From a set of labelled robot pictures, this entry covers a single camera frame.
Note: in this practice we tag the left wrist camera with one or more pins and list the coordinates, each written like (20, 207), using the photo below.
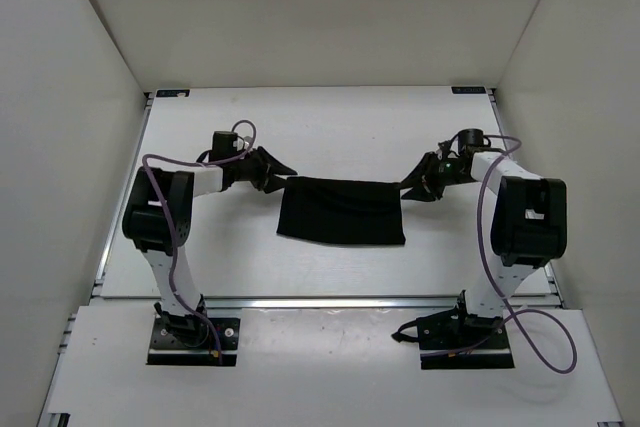
(243, 144)

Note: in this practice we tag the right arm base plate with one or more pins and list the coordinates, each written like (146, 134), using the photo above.
(458, 340)

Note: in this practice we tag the aluminium table front rail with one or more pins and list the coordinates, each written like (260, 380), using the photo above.
(329, 302)

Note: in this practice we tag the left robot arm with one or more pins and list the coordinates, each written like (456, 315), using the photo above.
(158, 217)

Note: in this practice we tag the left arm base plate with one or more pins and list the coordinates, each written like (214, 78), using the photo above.
(186, 341)

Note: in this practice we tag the right table corner label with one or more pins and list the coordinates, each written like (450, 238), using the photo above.
(468, 90)

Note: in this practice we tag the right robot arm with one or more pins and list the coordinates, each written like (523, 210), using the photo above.
(521, 218)

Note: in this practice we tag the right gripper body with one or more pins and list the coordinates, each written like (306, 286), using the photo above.
(448, 174)

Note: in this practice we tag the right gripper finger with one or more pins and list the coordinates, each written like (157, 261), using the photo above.
(423, 192)
(415, 177)

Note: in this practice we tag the left table corner label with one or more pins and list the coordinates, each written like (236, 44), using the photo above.
(172, 93)

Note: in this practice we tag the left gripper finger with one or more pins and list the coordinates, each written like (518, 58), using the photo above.
(269, 166)
(270, 184)

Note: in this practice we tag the black skirt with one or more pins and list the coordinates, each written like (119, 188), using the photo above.
(341, 212)

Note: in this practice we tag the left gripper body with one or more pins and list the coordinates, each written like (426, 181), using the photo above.
(247, 169)

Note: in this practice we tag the table corner label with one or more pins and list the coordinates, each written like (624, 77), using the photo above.
(172, 93)
(468, 90)

